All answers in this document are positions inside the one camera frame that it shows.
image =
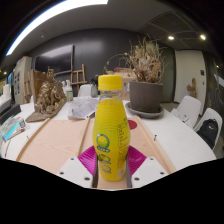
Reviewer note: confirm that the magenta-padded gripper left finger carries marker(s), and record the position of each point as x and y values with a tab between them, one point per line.
75	170

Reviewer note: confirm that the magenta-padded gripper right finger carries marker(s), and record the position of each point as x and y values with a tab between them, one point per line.
148	170

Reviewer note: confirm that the yellow drink bottle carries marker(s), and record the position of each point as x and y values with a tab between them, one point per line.
111	130

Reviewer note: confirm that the beige wooden drawing board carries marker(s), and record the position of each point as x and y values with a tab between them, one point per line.
56	143

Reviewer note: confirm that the flat round red coaster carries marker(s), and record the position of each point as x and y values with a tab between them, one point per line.
133	124

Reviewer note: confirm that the grey plant saucer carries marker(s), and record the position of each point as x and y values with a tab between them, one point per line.
146	115

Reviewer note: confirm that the open newspaper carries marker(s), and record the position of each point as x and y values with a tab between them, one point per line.
81	107

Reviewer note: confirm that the white papers on chair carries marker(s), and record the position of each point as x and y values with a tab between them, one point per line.
180	115

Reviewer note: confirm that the black backpack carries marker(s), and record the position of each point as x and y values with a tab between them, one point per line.
208	131

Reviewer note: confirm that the dry plant in grey pot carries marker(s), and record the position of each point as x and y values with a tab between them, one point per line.
146	95

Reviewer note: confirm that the colourful book stack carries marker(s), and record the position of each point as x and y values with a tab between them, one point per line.
11	128

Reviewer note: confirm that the golden relief sculpture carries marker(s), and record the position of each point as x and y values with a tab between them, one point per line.
50	98

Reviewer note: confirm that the white chair with papers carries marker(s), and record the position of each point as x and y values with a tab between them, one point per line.
190	106

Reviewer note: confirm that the white green-labelled spray bottle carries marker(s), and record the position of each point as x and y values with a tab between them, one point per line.
69	93

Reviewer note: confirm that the plain white chair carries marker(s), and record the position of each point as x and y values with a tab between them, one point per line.
84	90

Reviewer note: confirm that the dark grey bottle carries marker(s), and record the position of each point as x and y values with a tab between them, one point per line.
94	89

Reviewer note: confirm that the white chair with backpack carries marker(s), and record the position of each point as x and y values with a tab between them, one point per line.
213	115

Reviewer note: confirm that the wooden easel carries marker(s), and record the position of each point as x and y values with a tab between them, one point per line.
78	78

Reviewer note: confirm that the white cabinet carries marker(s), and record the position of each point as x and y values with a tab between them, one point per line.
22	80

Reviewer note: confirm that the recessed ceiling spotlight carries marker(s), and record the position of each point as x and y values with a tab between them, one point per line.
202	36
171	37

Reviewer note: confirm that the long ceiling strip light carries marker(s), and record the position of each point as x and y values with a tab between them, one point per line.
50	15

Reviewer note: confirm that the wooden figure by wall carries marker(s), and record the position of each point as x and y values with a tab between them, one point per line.
192	88

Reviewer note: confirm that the black wall screen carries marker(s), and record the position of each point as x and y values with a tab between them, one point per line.
55	60

